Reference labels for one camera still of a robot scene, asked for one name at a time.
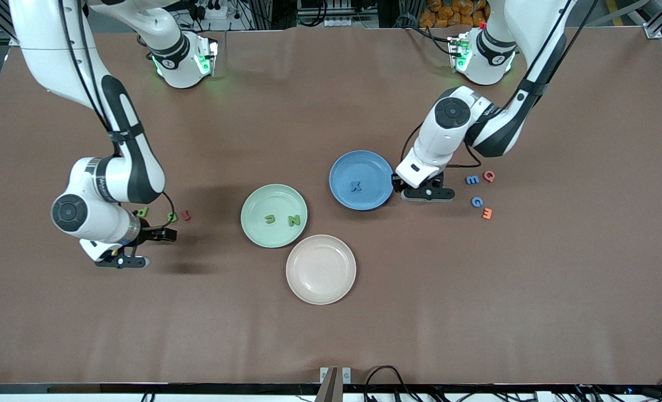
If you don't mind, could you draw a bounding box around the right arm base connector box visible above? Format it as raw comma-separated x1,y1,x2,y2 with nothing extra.
196,36,219,77

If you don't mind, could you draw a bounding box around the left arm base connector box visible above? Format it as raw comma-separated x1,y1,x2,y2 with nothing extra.
447,33,472,72

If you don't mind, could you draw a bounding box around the blue plate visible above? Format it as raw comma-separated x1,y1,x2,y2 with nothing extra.
328,150,396,212

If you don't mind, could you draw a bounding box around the green plate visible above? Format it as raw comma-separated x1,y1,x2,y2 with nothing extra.
240,184,308,248

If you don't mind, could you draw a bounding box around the beige plate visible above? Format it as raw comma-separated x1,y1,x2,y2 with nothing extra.
285,234,357,305

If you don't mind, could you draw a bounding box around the orange packets pile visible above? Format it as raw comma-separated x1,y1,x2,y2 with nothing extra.
419,0,490,28

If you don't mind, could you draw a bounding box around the brown table cover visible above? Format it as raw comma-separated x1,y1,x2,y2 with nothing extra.
0,25,662,386

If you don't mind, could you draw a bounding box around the white power strip with plugs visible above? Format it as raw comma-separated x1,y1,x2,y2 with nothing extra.
188,0,228,21

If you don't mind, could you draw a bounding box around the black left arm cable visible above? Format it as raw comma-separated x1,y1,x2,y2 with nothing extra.
401,0,601,169

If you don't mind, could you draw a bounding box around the looped black cable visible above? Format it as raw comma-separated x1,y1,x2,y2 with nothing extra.
364,365,418,402

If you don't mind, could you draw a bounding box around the grey metal table bracket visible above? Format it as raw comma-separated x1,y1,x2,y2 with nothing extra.
320,367,351,402

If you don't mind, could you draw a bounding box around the black cable bundle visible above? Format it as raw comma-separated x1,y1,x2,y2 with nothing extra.
549,375,662,402

